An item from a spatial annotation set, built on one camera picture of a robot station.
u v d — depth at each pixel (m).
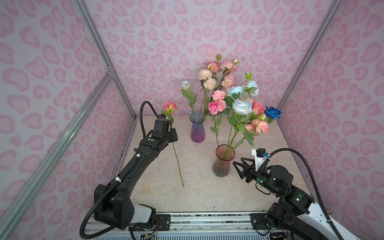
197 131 1.00
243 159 0.70
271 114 0.64
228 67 0.75
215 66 0.82
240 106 0.60
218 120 0.68
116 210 0.41
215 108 0.63
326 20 0.73
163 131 0.63
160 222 0.73
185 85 0.84
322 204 0.49
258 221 0.74
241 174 0.62
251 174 0.59
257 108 0.68
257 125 0.61
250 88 0.66
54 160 0.55
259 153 0.60
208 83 0.80
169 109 0.86
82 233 0.36
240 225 0.73
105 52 0.84
